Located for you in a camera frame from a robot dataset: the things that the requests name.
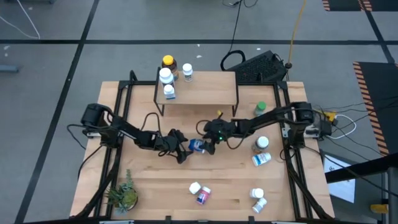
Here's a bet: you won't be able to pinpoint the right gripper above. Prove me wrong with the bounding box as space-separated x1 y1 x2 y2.
201 119 239 156

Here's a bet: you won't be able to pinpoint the green succulent plant in pot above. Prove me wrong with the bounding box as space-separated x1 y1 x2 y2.
104 169 139 215

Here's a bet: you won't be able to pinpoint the green-capped caffeine bottle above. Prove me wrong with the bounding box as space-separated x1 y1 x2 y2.
254 101 267 116

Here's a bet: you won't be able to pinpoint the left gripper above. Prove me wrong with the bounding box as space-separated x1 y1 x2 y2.
161 129 193 164

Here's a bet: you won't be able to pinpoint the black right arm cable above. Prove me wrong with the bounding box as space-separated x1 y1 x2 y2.
195 119 215 139

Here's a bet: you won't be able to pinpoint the white floor cable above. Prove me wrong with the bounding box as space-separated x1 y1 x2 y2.
0 0 41 40

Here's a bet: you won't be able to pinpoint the amber bottle yellow cap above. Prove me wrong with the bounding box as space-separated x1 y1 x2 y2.
161 55 179 80

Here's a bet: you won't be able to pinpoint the black perforated computer case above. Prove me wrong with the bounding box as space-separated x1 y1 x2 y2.
228 49 289 83

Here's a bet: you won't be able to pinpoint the grey floor block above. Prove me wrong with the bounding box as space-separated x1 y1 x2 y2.
0 64 21 74

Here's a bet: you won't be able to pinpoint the clear gummies bottle white cap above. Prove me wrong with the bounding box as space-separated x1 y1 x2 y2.
251 136 270 154

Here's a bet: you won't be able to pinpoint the black mat hazard stripe edge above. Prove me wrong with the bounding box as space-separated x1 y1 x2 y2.
353 61 398 156
322 0 398 12

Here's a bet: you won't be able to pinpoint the black metal beam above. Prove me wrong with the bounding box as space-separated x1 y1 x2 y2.
325 152 398 184

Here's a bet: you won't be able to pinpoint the white Trader Joe's pill bottle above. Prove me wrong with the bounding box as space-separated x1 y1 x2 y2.
188 181 202 195
163 84 177 101
182 63 194 83
251 197 268 214
249 187 265 199
251 152 272 167

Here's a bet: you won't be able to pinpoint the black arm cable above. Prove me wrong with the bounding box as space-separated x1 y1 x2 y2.
141 111 163 135
195 119 215 139

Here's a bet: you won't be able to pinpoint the yellow hanging cable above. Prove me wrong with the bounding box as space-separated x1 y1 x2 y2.
287 0 308 65

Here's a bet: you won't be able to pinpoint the black hanging cable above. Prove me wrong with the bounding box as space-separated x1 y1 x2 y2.
220 0 246 72

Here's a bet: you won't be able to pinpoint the grey metal post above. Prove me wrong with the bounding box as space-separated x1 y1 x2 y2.
385 167 398 224

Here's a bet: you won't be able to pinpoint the large white pill bottle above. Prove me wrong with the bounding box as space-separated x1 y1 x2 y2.
159 67 175 90

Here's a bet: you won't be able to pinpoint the white paper sheet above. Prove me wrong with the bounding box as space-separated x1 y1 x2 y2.
323 154 356 203

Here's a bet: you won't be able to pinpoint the pink bottle white cap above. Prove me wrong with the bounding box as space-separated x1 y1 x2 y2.
195 185 212 205

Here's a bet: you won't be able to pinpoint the blue-capped vitamin bottle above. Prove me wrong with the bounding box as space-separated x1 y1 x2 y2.
188 138 206 154

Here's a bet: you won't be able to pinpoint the black power adapter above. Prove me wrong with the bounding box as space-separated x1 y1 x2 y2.
320 119 332 136

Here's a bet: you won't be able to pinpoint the wooden shelf black metal legs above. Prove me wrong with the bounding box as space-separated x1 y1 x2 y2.
153 67 239 118

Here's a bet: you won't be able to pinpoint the white looped cable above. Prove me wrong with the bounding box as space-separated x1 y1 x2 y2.
326 114 357 140

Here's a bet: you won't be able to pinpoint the black metal rig frame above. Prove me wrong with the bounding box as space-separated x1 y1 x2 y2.
70 70 335 222

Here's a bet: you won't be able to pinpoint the black floor cable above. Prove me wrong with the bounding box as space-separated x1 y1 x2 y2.
67 123 108 181

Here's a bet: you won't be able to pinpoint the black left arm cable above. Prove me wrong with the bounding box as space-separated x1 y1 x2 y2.
141 111 163 135

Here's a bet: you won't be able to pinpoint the yellow floor object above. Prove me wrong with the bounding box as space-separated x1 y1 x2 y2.
369 203 389 215

